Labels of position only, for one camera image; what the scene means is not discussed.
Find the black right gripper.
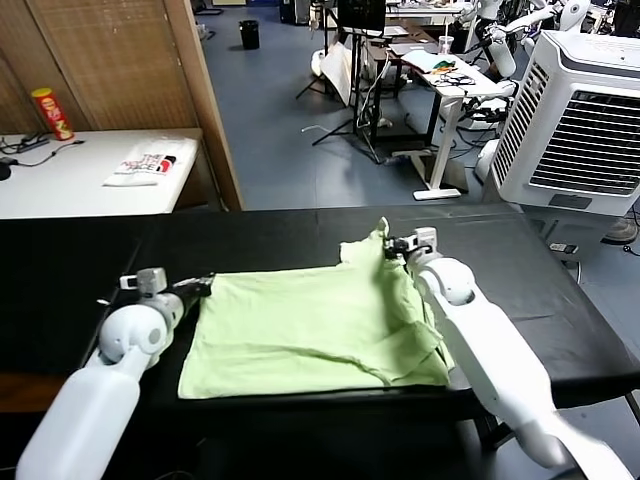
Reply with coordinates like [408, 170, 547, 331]
[381, 235, 417, 261]

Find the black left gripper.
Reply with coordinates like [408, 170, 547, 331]
[170, 274, 216, 303]

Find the light green t-shirt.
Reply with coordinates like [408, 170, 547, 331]
[178, 216, 452, 400]

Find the white rounded robot base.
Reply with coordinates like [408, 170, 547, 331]
[473, 138, 502, 185]

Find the black tablecloth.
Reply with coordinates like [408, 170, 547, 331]
[0, 203, 635, 422]

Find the white folded printed shirt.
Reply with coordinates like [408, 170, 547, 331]
[102, 138, 194, 188]

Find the black monitor stand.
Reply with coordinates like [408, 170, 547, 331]
[312, 28, 387, 166]

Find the white standing desk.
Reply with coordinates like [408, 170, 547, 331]
[387, 41, 517, 202]

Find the white side table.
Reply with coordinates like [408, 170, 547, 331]
[0, 127, 205, 221]

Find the white leaning board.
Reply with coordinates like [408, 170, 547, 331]
[318, 41, 362, 108]

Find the white air cooler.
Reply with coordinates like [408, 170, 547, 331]
[487, 29, 640, 218]

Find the black power strip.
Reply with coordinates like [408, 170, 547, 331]
[15, 132, 52, 151]

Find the red chips can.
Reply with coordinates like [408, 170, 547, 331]
[30, 87, 76, 143]

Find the round gray stand base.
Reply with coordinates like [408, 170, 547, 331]
[601, 215, 640, 246]

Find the white humanoid robot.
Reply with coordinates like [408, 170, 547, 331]
[519, 0, 592, 56]
[462, 0, 519, 81]

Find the wooden partition screen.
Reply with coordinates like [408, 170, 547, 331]
[0, 0, 245, 212]

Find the black monitor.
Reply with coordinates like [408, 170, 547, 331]
[337, 0, 388, 37]

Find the black trash bin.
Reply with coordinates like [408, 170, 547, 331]
[238, 19, 261, 51]

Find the gray right wrist camera box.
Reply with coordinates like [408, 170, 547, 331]
[412, 227, 438, 254]

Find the gray wrist camera box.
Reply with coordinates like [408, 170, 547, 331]
[118, 268, 168, 297]
[412, 227, 438, 254]

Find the gray left wrist camera box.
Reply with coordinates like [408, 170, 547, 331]
[118, 268, 168, 297]

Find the black cable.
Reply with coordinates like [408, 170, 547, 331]
[0, 133, 87, 168]

